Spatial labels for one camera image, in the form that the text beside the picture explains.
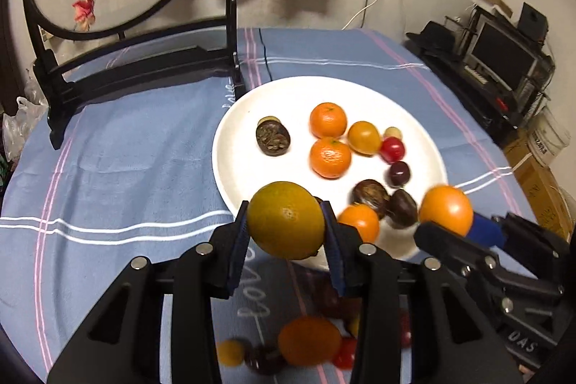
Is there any white power cable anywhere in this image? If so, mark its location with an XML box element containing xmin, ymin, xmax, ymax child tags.
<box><xmin>342</xmin><ymin>0</ymin><xmax>388</xmax><ymax>29</ymax></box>

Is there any small dark red plum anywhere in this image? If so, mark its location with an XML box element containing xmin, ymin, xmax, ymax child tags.
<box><xmin>398</xmin><ymin>311</ymin><xmax>412</xmax><ymax>348</ymax></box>

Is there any white plate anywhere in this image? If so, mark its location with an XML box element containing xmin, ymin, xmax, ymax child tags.
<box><xmin>211</xmin><ymin>77</ymin><xmax>449</xmax><ymax>272</ymax></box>

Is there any dark brown dried fruit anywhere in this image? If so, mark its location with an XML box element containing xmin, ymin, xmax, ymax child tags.
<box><xmin>352</xmin><ymin>179</ymin><xmax>390</xmax><ymax>219</ymax></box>
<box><xmin>388</xmin><ymin>189</ymin><xmax>419</xmax><ymax>229</ymax></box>

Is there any black speaker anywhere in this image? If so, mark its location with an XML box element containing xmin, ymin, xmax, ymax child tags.
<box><xmin>517</xmin><ymin>3</ymin><xmax>549</xmax><ymax>43</ymax></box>

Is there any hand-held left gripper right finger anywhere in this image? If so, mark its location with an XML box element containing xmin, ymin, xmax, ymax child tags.
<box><xmin>317</xmin><ymin>199</ymin><xmax>525</xmax><ymax>384</ymax></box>

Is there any red cherry tomato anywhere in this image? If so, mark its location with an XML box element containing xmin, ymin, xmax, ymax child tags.
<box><xmin>380</xmin><ymin>138</ymin><xmax>406</xmax><ymax>163</ymax></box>
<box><xmin>333</xmin><ymin>338</ymin><xmax>358</xmax><ymax>370</ymax></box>

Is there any cardboard box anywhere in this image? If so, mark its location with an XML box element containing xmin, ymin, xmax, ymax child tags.
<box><xmin>504</xmin><ymin>132</ymin><xmax>576</xmax><ymax>241</ymax></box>

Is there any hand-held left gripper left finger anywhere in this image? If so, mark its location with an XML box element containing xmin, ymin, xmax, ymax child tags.
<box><xmin>47</xmin><ymin>200</ymin><xmax>250</xmax><ymax>384</ymax></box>

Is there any computer monitor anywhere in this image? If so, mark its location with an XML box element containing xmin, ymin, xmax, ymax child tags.
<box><xmin>468</xmin><ymin>19</ymin><xmax>541</xmax><ymax>90</ymax></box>

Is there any blue striped tablecloth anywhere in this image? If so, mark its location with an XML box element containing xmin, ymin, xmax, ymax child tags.
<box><xmin>0</xmin><ymin>28</ymin><xmax>541</xmax><ymax>384</ymax></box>

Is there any yellowish citrus fruit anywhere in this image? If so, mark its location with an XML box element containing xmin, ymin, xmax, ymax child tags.
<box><xmin>247</xmin><ymin>181</ymin><xmax>325</xmax><ymax>261</ymax></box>

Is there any white plastic bucket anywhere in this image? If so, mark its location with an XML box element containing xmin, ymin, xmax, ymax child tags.
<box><xmin>526</xmin><ymin>105</ymin><xmax>572</xmax><ymax>164</ymax></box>

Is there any dark purple grape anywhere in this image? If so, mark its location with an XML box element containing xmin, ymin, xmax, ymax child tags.
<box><xmin>388</xmin><ymin>161</ymin><xmax>411</xmax><ymax>188</ymax></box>

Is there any black hat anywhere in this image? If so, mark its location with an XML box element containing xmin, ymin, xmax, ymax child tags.
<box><xmin>406</xmin><ymin>21</ymin><xmax>455</xmax><ymax>52</ymax></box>

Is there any oval orange-yellow tomato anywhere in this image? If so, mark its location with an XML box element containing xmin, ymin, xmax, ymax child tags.
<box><xmin>347</xmin><ymin>121</ymin><xmax>382</xmax><ymax>155</ymax></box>

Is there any smooth orange citrus fruit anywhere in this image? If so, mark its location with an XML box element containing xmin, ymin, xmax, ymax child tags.
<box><xmin>337</xmin><ymin>204</ymin><xmax>380</xmax><ymax>243</ymax></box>
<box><xmin>418</xmin><ymin>185</ymin><xmax>474</xmax><ymax>237</ymax></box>

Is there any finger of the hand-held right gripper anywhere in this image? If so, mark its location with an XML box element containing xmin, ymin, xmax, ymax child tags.
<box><xmin>468</xmin><ymin>212</ymin><xmax>572</xmax><ymax>272</ymax></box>
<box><xmin>414</xmin><ymin>221</ymin><xmax>518</xmax><ymax>290</ymax></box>

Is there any mandarin orange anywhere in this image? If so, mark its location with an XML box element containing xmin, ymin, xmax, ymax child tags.
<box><xmin>310</xmin><ymin>102</ymin><xmax>348</xmax><ymax>139</ymax></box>
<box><xmin>310</xmin><ymin>137</ymin><xmax>352</xmax><ymax>179</ymax></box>

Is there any large orange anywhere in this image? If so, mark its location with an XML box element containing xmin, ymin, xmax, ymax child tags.
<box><xmin>278</xmin><ymin>316</ymin><xmax>342</xmax><ymax>367</ymax></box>

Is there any clear plastic bag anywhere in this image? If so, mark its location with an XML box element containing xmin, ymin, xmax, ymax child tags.
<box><xmin>2</xmin><ymin>96</ymin><xmax>48</xmax><ymax>162</ymax></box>

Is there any round brown cut fruit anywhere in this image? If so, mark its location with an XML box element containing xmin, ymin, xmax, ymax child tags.
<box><xmin>256</xmin><ymin>116</ymin><xmax>291</xmax><ymax>157</ymax></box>

